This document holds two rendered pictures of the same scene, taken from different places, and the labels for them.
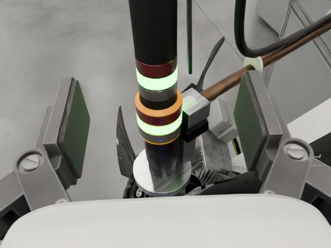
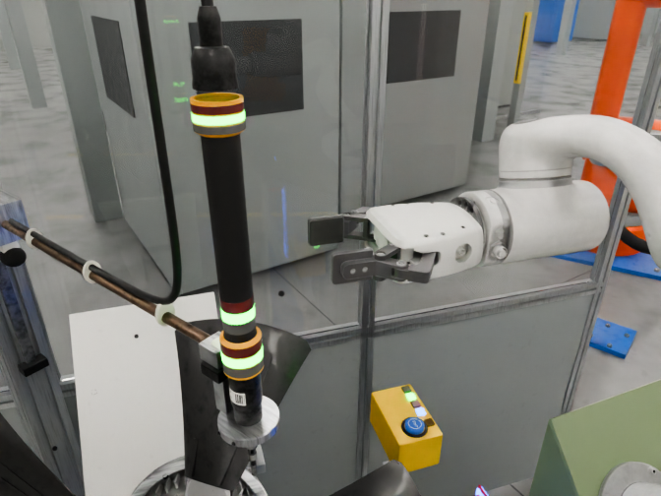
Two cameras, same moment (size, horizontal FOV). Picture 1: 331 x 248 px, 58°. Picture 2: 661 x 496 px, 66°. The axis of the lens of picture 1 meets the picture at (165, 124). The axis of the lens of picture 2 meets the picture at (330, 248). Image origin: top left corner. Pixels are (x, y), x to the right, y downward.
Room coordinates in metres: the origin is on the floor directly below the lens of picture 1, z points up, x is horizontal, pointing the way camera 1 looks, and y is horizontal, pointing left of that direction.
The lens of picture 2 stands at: (0.23, 0.44, 1.89)
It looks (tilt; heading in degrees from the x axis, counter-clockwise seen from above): 27 degrees down; 254
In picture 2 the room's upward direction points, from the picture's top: straight up
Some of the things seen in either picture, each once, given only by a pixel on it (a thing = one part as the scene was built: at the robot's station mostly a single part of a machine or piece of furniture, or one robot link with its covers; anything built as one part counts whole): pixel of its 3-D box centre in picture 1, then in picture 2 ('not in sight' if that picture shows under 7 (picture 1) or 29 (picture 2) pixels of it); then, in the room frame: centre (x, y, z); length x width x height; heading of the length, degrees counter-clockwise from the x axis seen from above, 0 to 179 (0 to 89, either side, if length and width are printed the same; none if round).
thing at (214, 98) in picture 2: not in sight; (218, 115); (0.20, 0.01, 1.80); 0.04 x 0.04 x 0.03
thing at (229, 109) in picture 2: not in sight; (217, 105); (0.20, 0.01, 1.80); 0.04 x 0.04 x 0.01
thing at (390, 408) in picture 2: not in sight; (403, 428); (-0.16, -0.30, 1.02); 0.16 x 0.10 x 0.11; 91
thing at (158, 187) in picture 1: (168, 143); (239, 387); (0.20, 0.00, 1.49); 0.09 x 0.07 x 0.10; 126
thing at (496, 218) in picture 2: not in sight; (477, 229); (-0.07, 0.00, 1.65); 0.09 x 0.03 x 0.08; 91
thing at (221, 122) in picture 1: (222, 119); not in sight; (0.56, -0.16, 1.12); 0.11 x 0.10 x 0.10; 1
